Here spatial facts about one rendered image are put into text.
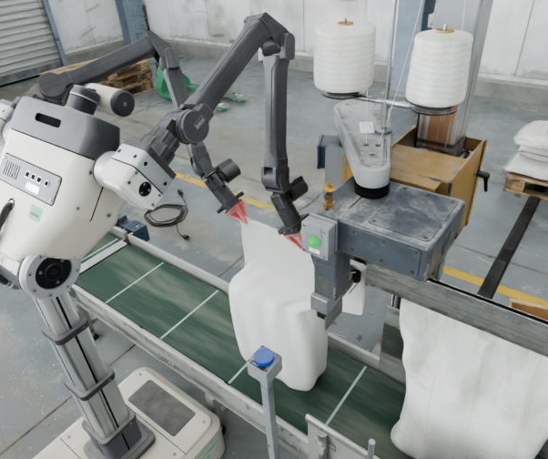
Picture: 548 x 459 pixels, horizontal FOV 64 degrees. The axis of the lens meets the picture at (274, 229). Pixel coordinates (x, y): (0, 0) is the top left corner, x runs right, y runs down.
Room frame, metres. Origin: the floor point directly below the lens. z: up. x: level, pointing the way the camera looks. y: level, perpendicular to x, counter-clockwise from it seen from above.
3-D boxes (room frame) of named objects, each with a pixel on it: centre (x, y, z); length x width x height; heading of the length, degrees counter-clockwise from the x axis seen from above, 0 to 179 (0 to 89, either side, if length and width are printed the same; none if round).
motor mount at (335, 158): (1.26, -0.31, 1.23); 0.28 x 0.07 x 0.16; 51
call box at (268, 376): (0.87, 0.06, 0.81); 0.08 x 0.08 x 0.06; 51
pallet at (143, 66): (6.41, 2.34, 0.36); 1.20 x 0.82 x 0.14; 137
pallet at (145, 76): (6.45, 2.33, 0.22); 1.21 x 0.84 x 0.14; 141
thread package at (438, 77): (1.08, -0.42, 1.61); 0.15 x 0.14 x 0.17; 51
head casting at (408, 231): (0.90, -0.29, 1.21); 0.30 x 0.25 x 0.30; 51
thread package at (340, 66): (1.24, -0.22, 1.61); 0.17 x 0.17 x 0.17
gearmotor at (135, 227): (2.38, 0.96, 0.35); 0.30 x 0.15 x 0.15; 51
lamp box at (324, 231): (0.86, -0.11, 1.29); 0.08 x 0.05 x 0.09; 51
